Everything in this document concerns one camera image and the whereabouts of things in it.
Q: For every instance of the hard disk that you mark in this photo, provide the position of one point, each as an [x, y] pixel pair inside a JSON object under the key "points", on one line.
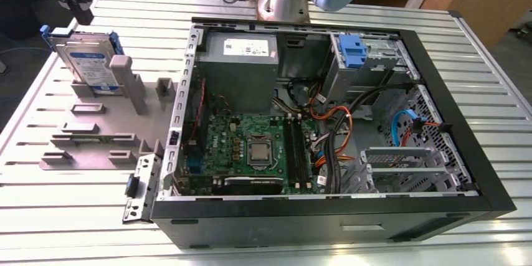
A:
{"points": [[90, 63]]}

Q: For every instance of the silver disk bay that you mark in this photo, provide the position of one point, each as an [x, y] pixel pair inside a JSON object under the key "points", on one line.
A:
{"points": [[395, 150]]}

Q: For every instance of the green RAM stick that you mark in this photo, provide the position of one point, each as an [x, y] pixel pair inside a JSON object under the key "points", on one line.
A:
{"points": [[94, 138]]}

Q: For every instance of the grey power supply unit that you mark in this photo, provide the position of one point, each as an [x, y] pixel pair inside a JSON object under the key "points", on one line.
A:
{"points": [[236, 85]]}

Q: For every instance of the green motherboard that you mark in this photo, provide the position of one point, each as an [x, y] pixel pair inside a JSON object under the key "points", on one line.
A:
{"points": [[224, 126]]}

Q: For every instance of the blue video port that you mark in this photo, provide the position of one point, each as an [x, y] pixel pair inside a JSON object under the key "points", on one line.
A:
{"points": [[132, 186]]}

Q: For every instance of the black CPU socket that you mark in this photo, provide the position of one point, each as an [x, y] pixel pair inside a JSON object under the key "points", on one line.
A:
{"points": [[259, 137]]}

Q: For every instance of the silver CPU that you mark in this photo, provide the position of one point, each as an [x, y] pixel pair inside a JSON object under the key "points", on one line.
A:
{"points": [[259, 152]]}

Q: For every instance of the blue plastic drive carrier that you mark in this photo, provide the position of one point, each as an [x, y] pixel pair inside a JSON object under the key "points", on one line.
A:
{"points": [[354, 51]]}

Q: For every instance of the black RAM slot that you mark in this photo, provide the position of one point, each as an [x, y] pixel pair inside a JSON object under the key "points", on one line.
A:
{"points": [[303, 154], [292, 154]]}

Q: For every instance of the grey metal drive cage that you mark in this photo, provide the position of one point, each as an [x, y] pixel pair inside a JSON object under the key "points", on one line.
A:
{"points": [[354, 82]]}

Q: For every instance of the black graphics card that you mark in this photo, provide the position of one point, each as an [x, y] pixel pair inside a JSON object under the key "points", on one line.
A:
{"points": [[250, 186]]}

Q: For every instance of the black PC case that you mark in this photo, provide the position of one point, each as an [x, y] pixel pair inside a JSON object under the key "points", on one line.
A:
{"points": [[291, 225]]}

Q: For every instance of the wooden cabinet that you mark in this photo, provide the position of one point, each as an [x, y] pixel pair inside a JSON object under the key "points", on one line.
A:
{"points": [[491, 4]]}

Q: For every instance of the silver expansion slot bracket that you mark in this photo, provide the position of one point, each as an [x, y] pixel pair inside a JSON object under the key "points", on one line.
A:
{"points": [[146, 169]]}

